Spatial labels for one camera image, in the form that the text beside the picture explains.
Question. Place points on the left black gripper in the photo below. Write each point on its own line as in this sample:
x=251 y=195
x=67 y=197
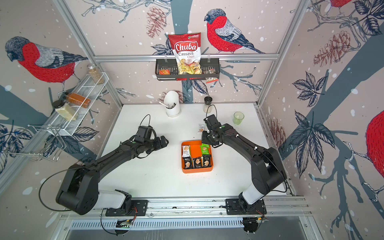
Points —
x=159 y=145

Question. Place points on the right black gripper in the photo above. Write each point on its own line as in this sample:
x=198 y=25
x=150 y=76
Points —
x=204 y=140

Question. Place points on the white drycake cookie packet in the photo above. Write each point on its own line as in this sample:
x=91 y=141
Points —
x=201 y=128

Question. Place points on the orange storage box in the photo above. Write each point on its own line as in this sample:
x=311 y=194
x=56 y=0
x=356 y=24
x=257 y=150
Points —
x=195 y=153

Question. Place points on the green cookie packet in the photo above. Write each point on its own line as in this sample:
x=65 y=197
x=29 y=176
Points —
x=205 y=149

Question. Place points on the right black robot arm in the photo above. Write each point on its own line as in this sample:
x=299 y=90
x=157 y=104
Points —
x=267 y=171

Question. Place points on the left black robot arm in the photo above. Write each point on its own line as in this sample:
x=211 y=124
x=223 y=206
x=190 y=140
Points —
x=79 y=191

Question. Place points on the black cookie packet right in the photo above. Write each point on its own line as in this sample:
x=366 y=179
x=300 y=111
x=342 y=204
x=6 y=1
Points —
x=206 y=161

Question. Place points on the black cookie packet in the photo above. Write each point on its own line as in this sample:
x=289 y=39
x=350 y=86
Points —
x=188 y=163
x=197 y=162
x=206 y=161

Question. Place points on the black cookie packet middle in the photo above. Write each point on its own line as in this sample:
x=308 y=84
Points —
x=197 y=162

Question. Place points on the black cookie packet left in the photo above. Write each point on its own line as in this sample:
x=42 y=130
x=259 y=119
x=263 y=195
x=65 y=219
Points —
x=188 y=163

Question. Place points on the green translucent cup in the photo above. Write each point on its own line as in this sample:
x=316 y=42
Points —
x=238 y=118

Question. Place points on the glass spice jar black lid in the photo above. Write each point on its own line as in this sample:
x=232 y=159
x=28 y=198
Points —
x=207 y=103

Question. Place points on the white utensil holder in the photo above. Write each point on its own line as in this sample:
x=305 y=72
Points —
x=171 y=102

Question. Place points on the grain filled glass jar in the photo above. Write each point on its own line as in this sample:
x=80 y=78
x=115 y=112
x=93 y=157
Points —
x=95 y=74

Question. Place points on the orange sauce bottle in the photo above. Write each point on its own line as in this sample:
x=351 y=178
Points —
x=78 y=100

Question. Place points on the red Chuba chips bag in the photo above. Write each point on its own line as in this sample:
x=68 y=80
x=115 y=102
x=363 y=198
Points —
x=187 y=51

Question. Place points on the pale yellow block jar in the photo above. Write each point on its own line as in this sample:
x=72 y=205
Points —
x=67 y=112

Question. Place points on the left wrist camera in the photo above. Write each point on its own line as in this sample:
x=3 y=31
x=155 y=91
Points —
x=143 y=134

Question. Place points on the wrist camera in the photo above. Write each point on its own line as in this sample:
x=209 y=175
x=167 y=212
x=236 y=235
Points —
x=212 y=123
x=143 y=134

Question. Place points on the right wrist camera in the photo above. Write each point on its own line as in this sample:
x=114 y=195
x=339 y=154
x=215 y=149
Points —
x=212 y=123

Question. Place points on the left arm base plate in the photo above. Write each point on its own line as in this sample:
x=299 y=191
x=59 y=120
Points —
x=129 y=208

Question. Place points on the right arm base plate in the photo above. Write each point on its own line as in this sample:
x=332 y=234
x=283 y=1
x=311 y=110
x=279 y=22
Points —
x=241 y=207

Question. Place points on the black hanging wire basket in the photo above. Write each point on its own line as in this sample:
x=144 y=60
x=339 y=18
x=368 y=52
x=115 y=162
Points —
x=171 y=70

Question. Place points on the white wire wall shelf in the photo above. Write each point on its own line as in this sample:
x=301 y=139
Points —
x=87 y=88

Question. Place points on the metal wire rack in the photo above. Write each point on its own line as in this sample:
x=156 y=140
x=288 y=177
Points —
x=35 y=143

